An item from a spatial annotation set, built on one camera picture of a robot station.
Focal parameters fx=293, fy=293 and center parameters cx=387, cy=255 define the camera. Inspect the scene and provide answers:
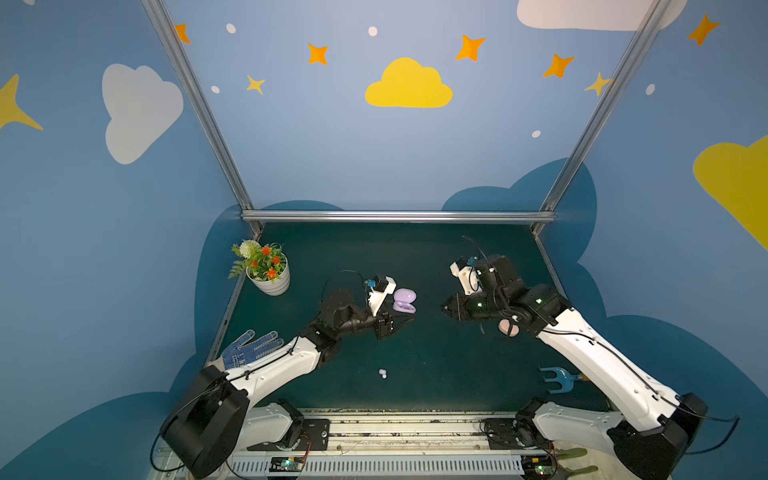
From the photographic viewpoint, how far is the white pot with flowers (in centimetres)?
92

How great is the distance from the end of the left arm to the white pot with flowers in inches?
16.7

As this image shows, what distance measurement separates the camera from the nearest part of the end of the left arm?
678 millimetres
